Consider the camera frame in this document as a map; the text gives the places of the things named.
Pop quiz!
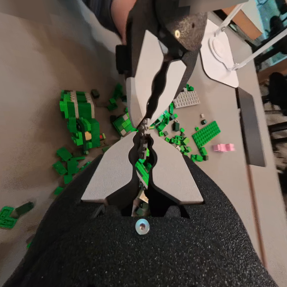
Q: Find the white wooden book stand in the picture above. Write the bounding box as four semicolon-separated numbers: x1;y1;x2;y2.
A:
199;0;287;88

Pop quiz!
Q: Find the green studded plate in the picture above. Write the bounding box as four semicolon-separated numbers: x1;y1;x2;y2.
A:
192;121;222;149

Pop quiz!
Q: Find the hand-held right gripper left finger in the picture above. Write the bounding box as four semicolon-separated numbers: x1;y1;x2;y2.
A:
81;131;138;216

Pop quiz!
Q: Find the green checkered brick panel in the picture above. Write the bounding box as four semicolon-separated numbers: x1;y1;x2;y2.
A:
112;112;136;137

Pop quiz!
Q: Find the dark grey narrow studded brick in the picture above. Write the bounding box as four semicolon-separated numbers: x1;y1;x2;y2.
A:
140;118;150;160

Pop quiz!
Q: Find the green blocky brick figure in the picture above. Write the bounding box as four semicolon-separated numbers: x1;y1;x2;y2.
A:
59;90;107;154

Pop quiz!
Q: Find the pile of small green bricks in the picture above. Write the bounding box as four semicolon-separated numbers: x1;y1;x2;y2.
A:
53;83;210;216

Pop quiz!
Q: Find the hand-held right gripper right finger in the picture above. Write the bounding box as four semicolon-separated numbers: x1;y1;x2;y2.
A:
146;133;204;217

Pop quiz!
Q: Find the large grey studded plate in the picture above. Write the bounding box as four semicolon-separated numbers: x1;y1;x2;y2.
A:
173;88;201;109

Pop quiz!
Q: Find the pink brick pig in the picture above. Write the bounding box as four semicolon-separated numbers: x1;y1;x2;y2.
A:
212;143;235;153

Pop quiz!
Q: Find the black desk insert panel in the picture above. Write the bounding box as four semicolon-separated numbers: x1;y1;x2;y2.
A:
237;87;266;167

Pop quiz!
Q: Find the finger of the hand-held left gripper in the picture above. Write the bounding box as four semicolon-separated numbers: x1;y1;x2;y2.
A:
145;59;189;124
126;30;168;129

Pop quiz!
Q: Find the person's left forearm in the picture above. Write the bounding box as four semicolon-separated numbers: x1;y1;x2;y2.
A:
84;0;138;45

